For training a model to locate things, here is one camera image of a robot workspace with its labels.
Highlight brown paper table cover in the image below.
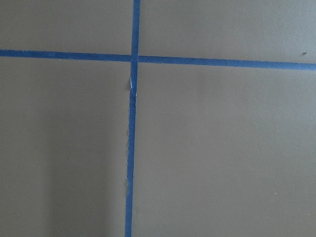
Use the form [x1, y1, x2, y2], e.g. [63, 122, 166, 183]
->
[0, 0, 316, 237]

